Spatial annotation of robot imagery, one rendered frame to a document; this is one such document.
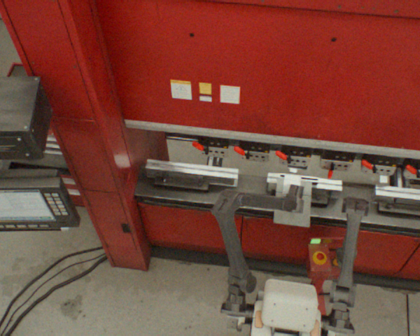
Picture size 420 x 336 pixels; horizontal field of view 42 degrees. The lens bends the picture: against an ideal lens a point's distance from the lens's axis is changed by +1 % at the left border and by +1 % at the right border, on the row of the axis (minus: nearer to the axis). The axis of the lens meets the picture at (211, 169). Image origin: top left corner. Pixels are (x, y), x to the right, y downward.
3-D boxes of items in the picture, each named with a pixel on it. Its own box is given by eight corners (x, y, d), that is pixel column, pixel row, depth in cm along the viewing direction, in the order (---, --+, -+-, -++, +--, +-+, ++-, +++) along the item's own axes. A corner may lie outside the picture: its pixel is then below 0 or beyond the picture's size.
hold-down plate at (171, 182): (154, 186, 296) (153, 183, 294) (155, 178, 299) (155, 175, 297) (208, 192, 294) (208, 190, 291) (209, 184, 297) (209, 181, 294)
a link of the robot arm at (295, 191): (274, 205, 246) (289, 209, 241) (278, 180, 247) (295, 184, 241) (288, 208, 255) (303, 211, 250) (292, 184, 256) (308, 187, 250)
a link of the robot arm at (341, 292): (332, 312, 222) (345, 315, 221) (335, 288, 221) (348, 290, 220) (332, 306, 231) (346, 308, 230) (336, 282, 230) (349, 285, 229)
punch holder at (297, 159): (278, 164, 268) (281, 145, 254) (279, 150, 272) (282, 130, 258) (308, 167, 266) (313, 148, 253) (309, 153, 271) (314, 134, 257)
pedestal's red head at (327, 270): (307, 279, 290) (312, 266, 274) (304, 251, 298) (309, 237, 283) (345, 278, 289) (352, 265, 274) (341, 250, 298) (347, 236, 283)
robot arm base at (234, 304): (220, 313, 225) (248, 317, 224) (222, 294, 224) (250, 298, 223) (221, 306, 233) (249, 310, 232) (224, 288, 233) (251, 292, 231)
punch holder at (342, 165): (318, 169, 266) (324, 150, 252) (319, 154, 271) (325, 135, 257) (349, 171, 265) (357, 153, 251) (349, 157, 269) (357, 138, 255)
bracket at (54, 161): (-16, 195, 264) (-21, 188, 258) (1, 154, 277) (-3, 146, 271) (64, 205, 261) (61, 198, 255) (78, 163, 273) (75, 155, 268)
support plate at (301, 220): (273, 223, 271) (273, 222, 270) (276, 178, 285) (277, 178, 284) (309, 227, 269) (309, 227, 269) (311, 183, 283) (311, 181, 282)
